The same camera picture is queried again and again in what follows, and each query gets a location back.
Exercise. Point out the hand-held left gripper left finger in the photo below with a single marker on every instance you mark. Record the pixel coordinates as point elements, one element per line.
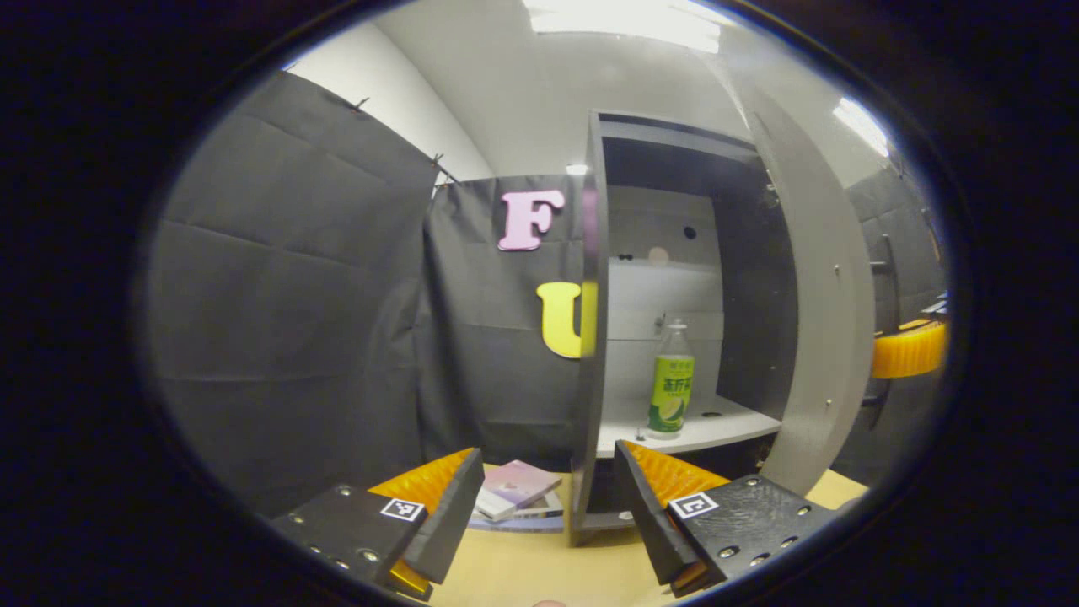
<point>451,523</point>

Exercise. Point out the black backdrop cloth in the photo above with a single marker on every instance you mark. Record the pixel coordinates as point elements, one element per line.
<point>278,295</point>

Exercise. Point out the green label bottle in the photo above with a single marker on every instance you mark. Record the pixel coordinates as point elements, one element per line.
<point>670,396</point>

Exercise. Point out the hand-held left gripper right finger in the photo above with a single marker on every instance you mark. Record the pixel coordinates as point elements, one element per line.
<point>649,518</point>

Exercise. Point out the white cabinet shelf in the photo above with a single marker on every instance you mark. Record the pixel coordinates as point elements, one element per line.
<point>725,430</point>

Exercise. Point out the blue cover book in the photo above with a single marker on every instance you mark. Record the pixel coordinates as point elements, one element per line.
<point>523,524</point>

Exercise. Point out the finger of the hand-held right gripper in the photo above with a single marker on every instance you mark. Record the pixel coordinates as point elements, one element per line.
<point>910,352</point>
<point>934,310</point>

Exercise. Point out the dark grey cabinet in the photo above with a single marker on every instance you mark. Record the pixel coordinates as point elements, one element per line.
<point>754,295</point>

